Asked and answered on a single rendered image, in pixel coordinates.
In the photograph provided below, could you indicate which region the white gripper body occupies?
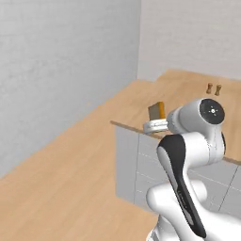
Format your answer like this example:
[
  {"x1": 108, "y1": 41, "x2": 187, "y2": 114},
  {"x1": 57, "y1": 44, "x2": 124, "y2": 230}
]
[{"x1": 143, "y1": 119, "x2": 169, "y2": 136}]

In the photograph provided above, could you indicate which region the grey drawer front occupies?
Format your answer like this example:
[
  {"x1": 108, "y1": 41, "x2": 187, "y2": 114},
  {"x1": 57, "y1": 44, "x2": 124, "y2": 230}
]
[
  {"x1": 136, "y1": 153, "x2": 170, "y2": 184},
  {"x1": 137, "y1": 133, "x2": 165, "y2": 159},
  {"x1": 134, "y1": 171, "x2": 164, "y2": 209}
]

